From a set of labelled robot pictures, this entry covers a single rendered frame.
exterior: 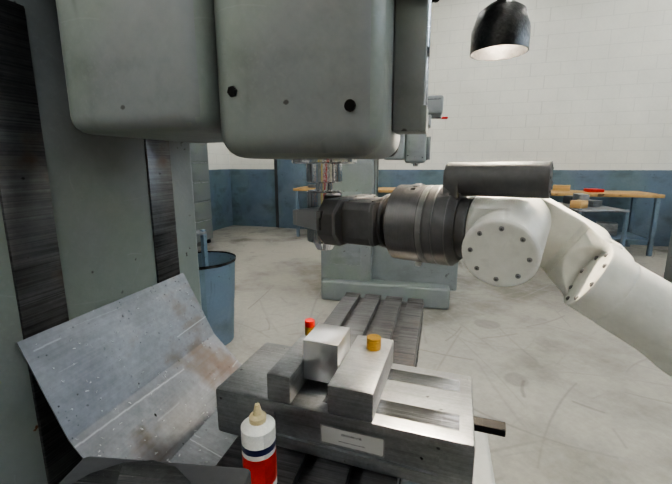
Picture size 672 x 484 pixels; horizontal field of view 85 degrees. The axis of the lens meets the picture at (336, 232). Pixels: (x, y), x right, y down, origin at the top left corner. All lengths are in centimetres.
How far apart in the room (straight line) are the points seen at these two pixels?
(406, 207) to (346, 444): 32
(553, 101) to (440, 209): 687
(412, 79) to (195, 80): 24
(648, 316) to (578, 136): 691
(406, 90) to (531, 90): 675
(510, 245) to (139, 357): 60
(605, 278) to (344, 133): 27
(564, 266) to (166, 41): 47
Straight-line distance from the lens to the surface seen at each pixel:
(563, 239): 45
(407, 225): 39
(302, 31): 41
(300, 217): 48
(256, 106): 42
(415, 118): 45
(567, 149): 724
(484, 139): 701
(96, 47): 53
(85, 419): 66
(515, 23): 56
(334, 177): 47
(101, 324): 70
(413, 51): 47
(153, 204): 77
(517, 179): 38
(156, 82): 47
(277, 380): 53
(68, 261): 67
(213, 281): 267
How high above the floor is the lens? 130
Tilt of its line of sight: 10 degrees down
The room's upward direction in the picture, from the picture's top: straight up
